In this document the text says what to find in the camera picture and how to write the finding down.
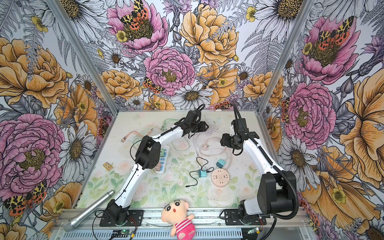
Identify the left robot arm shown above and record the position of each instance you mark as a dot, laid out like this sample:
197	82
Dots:
146	159

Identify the round pink socket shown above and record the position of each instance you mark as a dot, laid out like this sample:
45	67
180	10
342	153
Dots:
220	178

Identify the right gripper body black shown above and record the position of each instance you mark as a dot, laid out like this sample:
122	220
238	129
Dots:
230	141

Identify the pink plug adapter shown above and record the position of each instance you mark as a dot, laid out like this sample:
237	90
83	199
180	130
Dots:
158	167

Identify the small yellow tag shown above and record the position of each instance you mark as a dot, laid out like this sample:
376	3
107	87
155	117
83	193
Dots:
108	166

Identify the silver microphone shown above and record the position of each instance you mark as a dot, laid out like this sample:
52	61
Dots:
75	221

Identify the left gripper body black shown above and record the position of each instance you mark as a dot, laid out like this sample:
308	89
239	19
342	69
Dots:
198	126

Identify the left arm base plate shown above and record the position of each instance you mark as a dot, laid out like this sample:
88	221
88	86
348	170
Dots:
129	218

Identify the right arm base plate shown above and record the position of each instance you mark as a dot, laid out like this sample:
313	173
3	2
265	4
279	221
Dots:
235	217

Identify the white blue power strip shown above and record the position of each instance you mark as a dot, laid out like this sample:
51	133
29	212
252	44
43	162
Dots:
163	161

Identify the teal adapter with black cable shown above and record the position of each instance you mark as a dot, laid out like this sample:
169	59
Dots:
202	173

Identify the teal adapter with white cable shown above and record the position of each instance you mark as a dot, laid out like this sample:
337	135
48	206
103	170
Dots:
220	163

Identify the green plug adapter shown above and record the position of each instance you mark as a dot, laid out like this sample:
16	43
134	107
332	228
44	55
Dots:
163	153

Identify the plush doll pink dress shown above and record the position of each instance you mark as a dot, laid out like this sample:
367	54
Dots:
176	214

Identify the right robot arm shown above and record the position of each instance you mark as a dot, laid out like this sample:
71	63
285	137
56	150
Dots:
277	192

